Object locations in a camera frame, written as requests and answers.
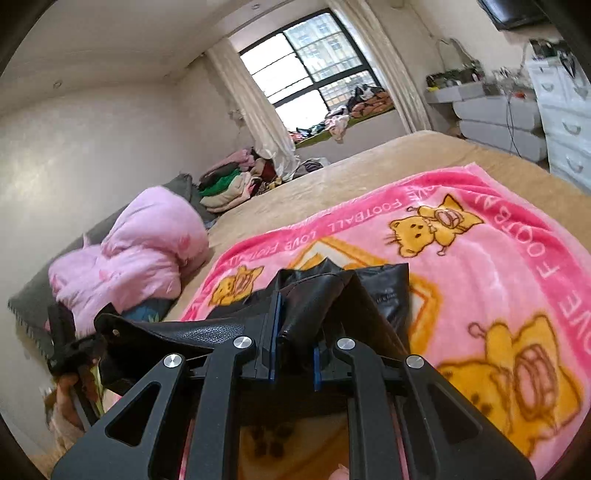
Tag clothes on window sill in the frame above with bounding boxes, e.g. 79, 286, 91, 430
290, 84, 394, 145

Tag black framed window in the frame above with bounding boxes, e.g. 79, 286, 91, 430
239, 9, 380, 131

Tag cream curtain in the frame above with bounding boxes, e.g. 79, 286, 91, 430
327, 0, 433, 134
206, 38, 300, 181

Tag pile of folded clothes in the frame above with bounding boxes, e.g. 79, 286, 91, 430
197, 148, 281, 214

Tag pink cartoon fleece blanket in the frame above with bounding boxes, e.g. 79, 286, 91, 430
183, 165, 590, 475

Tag beige bed with cover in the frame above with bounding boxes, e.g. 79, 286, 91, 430
165, 131, 590, 321

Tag cream left curtain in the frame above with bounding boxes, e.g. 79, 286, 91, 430
206, 38, 300, 181

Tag black wall television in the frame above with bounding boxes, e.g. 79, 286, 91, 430
477, 0, 547, 31

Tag grey dressing table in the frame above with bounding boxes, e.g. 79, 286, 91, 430
424, 37, 550, 163

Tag cream right curtain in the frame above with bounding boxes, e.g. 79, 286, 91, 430
327, 0, 433, 134

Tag white drawer cabinet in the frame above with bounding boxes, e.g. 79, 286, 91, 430
526, 54, 591, 192

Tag black leather garment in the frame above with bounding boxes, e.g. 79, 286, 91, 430
94, 259, 411, 395

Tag person's left hand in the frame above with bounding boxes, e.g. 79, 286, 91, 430
55, 371, 99, 430

